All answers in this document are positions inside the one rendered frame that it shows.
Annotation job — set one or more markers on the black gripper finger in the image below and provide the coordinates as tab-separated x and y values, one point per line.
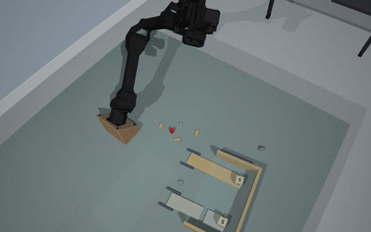
198	30

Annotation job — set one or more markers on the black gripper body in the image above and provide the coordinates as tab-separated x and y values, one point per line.
191	14

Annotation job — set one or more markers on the tan wooden plank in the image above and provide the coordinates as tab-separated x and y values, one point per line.
199	162

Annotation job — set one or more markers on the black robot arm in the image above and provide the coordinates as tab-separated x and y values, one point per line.
125	100

